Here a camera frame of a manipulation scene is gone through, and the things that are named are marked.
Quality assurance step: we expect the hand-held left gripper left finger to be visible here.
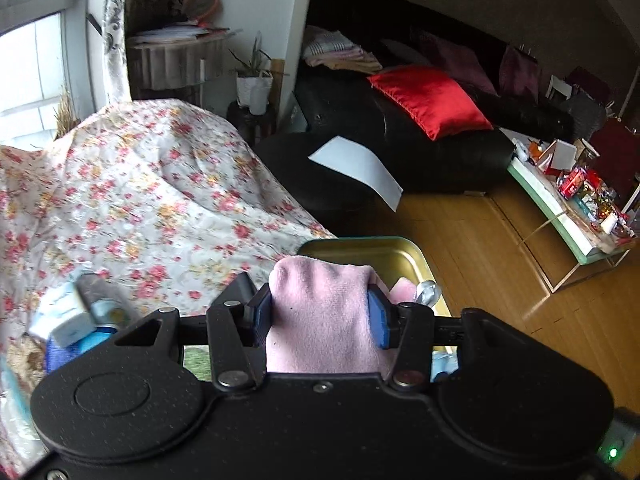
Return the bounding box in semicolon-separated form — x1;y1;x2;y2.
114;272;273;392

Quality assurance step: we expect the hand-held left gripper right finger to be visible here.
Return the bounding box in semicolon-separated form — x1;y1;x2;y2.
367;282;521;392

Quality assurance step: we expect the pink towel cloth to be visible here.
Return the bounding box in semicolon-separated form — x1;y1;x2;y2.
265;255;416;376

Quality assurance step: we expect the gold metal tin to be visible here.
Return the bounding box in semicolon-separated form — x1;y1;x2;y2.
296;236;453;351

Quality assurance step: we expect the clear plastic wrapper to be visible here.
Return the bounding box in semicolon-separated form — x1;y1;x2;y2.
414;280;442;307

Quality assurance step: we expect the light teal box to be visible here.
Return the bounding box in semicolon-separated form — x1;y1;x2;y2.
90;300;132;333

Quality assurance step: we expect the white paper sheet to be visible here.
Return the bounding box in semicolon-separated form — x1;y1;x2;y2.
307;136;404;212

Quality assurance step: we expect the floral bedspread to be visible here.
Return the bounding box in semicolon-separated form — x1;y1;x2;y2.
0;99;338;461

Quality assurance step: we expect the black leather sofa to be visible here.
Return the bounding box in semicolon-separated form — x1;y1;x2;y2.
255;0;576;216

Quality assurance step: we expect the black stool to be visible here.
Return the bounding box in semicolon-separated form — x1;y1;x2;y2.
226;101;279;150

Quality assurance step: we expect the blue cardboard box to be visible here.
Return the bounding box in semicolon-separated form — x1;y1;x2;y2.
44;326;121;375

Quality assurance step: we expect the cluttered glass coffee table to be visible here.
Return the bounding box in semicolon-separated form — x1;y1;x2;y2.
500;127;633;293

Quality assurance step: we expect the white cardboard box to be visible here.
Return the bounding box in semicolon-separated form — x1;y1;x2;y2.
28;282;90;347

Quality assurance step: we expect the red satin cushion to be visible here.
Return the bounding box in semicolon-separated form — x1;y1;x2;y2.
368;66;494;142

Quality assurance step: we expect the potted plant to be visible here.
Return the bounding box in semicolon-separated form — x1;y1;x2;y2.
227;32;289;116

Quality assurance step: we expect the pile of colourful packets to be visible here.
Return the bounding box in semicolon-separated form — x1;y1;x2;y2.
555;165;637;242

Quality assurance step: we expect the folded beige blanket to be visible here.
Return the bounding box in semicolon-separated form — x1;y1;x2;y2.
306;52;384;74

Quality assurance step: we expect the round glass side table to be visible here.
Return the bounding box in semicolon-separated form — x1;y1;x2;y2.
125;30;244;107

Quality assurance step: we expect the purple cushion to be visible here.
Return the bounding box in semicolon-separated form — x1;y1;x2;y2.
499;45;542;104
419;30;499;97

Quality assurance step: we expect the folded plaid blanket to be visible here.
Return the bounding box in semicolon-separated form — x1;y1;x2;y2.
303;26;365;60

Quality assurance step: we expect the grey cushion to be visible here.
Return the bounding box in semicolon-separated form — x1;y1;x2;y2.
560;92;609;141

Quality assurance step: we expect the maroon chair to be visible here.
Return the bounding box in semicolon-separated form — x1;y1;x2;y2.
590;119;640;203

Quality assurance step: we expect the stack of papers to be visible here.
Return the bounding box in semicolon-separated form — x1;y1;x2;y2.
127;21;232;45

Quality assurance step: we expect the orange round basket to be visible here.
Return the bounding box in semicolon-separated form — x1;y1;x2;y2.
182;0;220;27

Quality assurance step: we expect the patterned white curtain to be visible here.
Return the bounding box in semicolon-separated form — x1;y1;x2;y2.
101;0;132;107

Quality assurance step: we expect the window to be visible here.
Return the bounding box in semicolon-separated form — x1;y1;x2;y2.
0;0;108;151

